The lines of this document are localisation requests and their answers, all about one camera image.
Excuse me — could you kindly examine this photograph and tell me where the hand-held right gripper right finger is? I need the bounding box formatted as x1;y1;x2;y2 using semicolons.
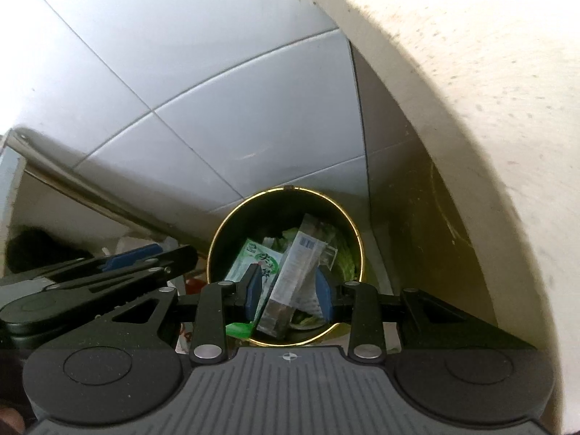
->
315;266;501;365

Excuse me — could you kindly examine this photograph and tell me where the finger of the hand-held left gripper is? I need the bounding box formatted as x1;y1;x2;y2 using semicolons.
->
0;243;162;287
42;245;199;310

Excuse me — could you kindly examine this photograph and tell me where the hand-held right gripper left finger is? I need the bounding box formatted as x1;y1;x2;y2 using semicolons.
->
93;265;264;366

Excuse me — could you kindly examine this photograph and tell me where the green snack packet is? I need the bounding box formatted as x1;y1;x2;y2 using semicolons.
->
224;238;285;287

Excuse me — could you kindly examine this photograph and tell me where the black bin gold rim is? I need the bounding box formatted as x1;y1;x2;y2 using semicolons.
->
206;187;365;349

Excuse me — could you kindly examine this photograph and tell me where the bright green plastic piece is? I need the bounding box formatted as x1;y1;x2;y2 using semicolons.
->
225;322;254;340

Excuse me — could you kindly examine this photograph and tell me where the grey cabinet door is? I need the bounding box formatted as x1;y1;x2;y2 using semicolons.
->
0;133;25;236

